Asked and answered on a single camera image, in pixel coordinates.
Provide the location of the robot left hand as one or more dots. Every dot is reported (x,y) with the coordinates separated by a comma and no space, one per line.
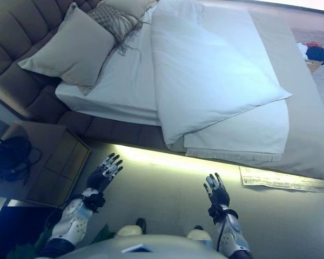
(101,176)

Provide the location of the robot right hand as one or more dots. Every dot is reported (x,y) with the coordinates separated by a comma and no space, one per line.
(218,194)

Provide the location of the white duvet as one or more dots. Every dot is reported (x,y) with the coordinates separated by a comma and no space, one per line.
(205,67)

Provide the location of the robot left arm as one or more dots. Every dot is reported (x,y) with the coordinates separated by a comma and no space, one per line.
(73,221)

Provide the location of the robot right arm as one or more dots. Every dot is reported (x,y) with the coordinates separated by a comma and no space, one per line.
(229,234)

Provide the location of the white bed sheet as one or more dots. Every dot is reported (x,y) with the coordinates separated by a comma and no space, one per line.
(127,86)

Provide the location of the robot right leg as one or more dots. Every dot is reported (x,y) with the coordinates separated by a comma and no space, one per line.
(198,233)

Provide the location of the robot leg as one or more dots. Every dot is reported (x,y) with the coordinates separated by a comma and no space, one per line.
(129,229)
(198,233)

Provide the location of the wooden nightstand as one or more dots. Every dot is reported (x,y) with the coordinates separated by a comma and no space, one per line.
(59,159)

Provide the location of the robot left leg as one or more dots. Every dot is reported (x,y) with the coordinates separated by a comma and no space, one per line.
(129,229)

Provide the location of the printed paper sheet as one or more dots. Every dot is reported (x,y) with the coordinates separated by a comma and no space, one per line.
(280,180)

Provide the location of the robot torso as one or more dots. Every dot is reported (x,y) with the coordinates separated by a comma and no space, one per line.
(156,248)

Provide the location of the green potted plant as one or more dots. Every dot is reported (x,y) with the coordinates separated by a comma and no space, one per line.
(24,249)

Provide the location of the beige bedspread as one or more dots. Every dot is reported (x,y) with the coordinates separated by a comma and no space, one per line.
(305,113)

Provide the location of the large beige pillow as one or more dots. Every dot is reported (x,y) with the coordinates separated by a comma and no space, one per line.
(73,48)

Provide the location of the fringed knitted cushion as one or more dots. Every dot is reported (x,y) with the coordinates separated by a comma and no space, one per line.
(110,19)

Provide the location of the basket with clothes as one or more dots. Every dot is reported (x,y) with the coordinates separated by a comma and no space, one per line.
(316,54)

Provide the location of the brown upholstered bed frame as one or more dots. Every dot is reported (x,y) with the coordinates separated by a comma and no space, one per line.
(13,29)

